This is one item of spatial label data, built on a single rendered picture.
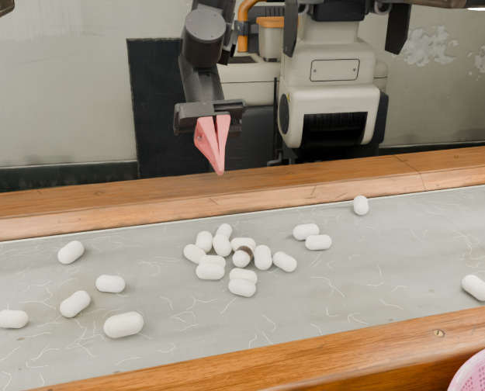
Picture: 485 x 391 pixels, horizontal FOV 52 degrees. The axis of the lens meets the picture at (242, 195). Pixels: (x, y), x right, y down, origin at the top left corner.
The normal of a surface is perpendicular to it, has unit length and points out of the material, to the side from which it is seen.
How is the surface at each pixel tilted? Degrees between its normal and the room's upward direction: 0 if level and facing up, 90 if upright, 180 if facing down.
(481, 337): 0
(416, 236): 0
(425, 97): 90
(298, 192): 45
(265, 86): 90
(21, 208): 0
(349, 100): 98
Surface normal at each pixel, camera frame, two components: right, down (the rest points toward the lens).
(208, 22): 0.17, -0.42
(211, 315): 0.00, -0.91
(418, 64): 0.16, 0.41
